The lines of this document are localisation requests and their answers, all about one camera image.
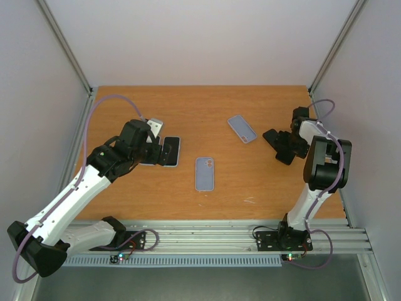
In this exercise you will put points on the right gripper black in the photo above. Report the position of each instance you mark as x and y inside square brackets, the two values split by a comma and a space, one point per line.
[287, 143]

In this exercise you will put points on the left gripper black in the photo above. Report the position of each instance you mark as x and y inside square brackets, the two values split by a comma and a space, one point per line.
[160, 160]

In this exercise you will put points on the light blue phone case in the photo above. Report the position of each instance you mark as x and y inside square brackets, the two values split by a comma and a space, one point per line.
[178, 152]

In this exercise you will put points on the black phone white edge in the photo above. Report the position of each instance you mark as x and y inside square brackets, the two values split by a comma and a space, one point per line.
[173, 151]

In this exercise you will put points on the black phone case top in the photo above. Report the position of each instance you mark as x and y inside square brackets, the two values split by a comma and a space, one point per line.
[271, 136]

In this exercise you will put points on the black phone case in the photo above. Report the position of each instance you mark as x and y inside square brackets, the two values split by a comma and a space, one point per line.
[271, 136]
[285, 157]

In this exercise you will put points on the lavender phone case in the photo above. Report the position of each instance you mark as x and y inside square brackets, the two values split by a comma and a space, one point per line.
[152, 152]

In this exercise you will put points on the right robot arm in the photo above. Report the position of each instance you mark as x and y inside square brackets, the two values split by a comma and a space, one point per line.
[326, 170]

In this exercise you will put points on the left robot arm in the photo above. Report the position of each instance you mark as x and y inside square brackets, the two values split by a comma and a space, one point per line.
[44, 241]

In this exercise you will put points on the right controller board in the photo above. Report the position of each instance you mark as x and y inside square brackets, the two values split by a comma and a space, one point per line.
[292, 257]

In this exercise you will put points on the controller board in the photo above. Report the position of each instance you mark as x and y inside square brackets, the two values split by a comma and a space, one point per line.
[292, 257]
[118, 259]

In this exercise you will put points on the left controller board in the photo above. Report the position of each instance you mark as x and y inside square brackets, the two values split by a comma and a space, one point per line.
[118, 259]

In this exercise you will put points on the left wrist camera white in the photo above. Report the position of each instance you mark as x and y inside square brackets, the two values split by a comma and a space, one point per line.
[155, 125]

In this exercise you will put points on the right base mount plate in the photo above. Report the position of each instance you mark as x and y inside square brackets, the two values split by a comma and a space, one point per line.
[274, 241]

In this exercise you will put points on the base mount plate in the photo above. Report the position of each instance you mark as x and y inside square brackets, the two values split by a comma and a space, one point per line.
[274, 241]
[135, 239]

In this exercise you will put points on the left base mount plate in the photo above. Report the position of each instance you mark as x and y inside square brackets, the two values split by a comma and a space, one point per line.
[135, 239]

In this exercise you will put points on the aluminium rail frame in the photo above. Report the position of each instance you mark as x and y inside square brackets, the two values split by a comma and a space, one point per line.
[235, 236]

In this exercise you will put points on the grey slotted cable duct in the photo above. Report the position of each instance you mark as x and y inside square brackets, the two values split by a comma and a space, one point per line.
[176, 261]

